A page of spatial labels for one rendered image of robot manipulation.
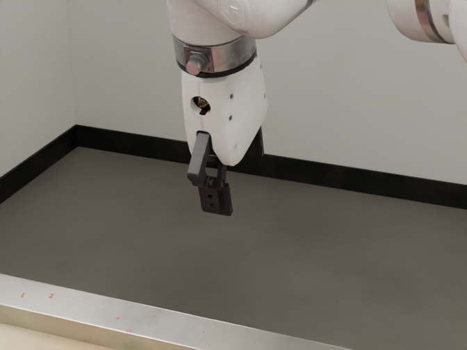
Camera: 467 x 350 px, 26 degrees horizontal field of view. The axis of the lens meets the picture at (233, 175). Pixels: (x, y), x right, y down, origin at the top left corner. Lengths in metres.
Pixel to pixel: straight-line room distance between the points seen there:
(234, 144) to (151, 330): 0.21
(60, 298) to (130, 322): 0.09
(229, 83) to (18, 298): 0.33
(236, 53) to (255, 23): 0.11
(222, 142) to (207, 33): 0.11
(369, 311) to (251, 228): 0.74
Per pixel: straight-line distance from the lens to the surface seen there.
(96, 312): 1.04
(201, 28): 0.88
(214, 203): 0.99
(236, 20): 0.81
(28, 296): 1.08
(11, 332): 1.10
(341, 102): 4.33
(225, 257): 3.91
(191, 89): 0.92
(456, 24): 0.63
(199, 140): 0.94
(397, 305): 3.66
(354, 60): 4.25
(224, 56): 0.90
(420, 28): 0.73
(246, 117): 0.96
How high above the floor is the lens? 1.93
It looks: 25 degrees down
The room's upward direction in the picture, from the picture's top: straight up
